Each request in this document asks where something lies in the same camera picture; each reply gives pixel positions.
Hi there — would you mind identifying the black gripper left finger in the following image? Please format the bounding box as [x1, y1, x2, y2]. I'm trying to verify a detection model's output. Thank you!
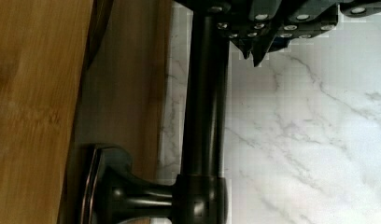
[206, 0, 277, 61]

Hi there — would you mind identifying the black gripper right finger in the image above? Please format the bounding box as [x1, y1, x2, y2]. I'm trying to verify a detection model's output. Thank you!
[252, 0, 381, 66]

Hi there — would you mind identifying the black drawer handle bar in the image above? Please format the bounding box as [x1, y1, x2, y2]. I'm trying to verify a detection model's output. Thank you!
[75, 0, 230, 224]

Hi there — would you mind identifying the wooden drawer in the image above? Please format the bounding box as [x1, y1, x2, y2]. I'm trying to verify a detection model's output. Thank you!
[0, 0, 173, 224]

